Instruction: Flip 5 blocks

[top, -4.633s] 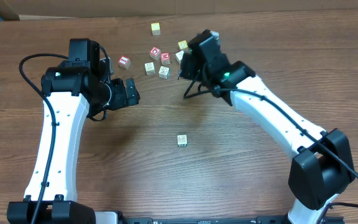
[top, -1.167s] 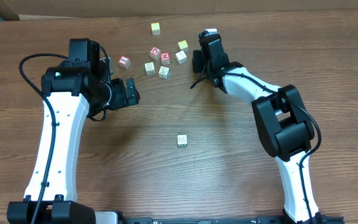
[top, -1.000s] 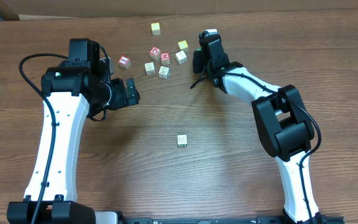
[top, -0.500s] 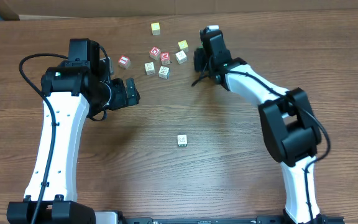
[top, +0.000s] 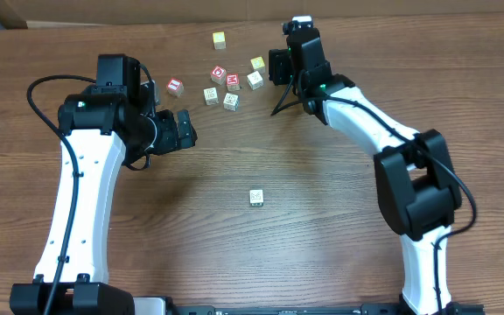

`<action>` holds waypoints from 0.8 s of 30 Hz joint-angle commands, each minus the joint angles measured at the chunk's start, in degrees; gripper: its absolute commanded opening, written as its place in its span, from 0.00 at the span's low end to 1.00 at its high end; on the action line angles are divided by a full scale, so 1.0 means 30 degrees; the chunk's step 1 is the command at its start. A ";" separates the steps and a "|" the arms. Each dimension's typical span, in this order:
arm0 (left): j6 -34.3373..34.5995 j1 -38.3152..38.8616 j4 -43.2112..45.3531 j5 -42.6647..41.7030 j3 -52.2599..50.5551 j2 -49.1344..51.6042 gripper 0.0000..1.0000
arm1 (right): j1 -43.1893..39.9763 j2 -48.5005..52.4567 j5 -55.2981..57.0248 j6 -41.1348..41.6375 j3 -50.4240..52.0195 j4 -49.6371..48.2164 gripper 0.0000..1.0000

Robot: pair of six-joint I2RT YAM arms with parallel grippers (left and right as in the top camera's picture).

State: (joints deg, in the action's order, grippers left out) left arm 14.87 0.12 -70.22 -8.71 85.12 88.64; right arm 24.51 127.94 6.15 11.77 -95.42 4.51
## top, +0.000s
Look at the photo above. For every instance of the wooden number 3 block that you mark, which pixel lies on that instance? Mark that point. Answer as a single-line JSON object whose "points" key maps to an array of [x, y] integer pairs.
{"points": [[255, 80]]}

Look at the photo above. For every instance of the red M letter block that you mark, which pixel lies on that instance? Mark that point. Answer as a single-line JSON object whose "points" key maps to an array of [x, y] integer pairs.
{"points": [[233, 82]]}

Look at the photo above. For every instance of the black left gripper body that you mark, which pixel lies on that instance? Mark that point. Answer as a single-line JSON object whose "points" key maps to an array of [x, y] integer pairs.
{"points": [[175, 131]]}

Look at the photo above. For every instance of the far yellow letter block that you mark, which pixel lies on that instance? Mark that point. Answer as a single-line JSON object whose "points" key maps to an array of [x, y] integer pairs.
{"points": [[219, 40]]}

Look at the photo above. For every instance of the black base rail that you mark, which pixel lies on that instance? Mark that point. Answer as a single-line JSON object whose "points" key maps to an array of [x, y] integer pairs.
{"points": [[304, 310]]}

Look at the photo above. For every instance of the green B letter block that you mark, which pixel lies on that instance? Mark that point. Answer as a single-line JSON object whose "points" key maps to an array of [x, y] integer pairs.
{"points": [[256, 198]]}

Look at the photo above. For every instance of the blue X letter block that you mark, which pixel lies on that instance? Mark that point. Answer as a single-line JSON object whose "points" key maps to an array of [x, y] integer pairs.
{"points": [[231, 101]]}

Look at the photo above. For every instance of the wooden block red side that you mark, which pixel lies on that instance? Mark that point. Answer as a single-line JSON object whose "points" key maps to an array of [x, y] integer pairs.
{"points": [[211, 96]]}

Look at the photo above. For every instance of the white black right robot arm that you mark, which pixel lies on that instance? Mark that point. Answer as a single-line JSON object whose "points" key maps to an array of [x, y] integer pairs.
{"points": [[417, 190]]}

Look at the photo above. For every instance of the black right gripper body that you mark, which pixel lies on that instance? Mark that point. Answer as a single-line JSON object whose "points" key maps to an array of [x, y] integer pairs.
{"points": [[279, 66]]}

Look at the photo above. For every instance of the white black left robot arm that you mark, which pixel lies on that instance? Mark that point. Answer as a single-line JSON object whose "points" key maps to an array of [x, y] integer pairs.
{"points": [[111, 124]]}

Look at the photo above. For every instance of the yellow G letter block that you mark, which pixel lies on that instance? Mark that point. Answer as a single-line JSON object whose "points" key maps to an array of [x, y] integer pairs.
{"points": [[258, 64]]}

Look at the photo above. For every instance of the red G letter block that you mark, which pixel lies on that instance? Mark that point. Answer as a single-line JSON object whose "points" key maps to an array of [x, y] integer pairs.
{"points": [[218, 75]]}

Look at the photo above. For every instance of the red I letter block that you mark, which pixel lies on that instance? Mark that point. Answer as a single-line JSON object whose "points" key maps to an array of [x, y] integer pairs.
{"points": [[175, 87]]}

